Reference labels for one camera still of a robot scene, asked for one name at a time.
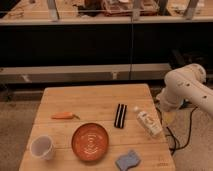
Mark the orange ceramic bowl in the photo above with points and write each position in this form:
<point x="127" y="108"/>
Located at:
<point x="90" y="142"/>

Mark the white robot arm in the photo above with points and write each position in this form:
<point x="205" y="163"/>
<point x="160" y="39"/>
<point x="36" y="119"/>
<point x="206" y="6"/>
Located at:
<point x="186" y="83"/>

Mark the black white striped block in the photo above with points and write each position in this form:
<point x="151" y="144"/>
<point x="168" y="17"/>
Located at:
<point x="120" y="116"/>

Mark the orange carrot toy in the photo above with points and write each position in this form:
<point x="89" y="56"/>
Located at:
<point x="64" y="115"/>

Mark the blue sponge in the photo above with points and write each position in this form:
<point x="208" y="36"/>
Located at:
<point x="127" y="161"/>

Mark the white plastic cup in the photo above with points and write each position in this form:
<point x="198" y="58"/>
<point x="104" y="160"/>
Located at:
<point x="42" y="147"/>

